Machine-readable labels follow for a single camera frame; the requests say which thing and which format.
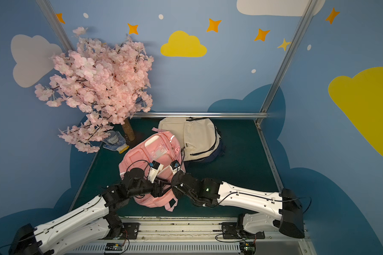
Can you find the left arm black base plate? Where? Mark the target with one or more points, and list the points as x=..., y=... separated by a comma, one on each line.
x=127, y=231

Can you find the beige and navy backpack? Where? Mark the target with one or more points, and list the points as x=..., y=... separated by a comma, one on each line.
x=196, y=135

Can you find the navy blue backpack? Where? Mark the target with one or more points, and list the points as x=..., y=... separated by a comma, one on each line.
x=217, y=151

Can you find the aluminium back rail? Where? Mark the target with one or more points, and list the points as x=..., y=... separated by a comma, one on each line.
x=213, y=115

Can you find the aluminium right corner post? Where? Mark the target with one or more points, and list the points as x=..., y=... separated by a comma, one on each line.
x=290, y=53

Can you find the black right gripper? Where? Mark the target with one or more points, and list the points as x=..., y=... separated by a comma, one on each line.
x=175, y=184

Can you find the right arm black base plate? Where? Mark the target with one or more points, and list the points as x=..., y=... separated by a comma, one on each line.
x=234, y=231

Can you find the aluminium left corner post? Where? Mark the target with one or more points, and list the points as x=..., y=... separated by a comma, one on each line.
x=55, y=24

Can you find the left green circuit board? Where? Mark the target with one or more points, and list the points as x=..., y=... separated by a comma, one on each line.
x=114, y=248

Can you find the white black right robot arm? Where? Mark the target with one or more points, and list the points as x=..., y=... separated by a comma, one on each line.
x=280, y=211

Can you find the green circuit board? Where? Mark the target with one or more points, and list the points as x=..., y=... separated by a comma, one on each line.
x=247, y=248
x=114, y=248

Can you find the aluminium right side rail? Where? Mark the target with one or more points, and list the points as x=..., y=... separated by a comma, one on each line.
x=269, y=157

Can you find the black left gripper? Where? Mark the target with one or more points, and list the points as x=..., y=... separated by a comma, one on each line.
x=158, y=187

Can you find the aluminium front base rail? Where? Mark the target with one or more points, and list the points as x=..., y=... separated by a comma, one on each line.
x=191, y=235

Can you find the pink backpack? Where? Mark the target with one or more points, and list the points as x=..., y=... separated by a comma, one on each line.
x=162, y=147

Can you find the pink artificial blossom tree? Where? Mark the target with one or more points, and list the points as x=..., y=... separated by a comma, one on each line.
x=108, y=84

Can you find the aluminium corner post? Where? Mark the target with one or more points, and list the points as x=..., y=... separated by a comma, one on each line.
x=55, y=24
x=290, y=53

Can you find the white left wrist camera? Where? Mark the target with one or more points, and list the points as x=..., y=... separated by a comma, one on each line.
x=155, y=168

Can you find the right green circuit board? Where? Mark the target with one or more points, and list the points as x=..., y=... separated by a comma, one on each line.
x=247, y=248

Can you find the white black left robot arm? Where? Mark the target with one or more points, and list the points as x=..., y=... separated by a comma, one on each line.
x=97, y=219

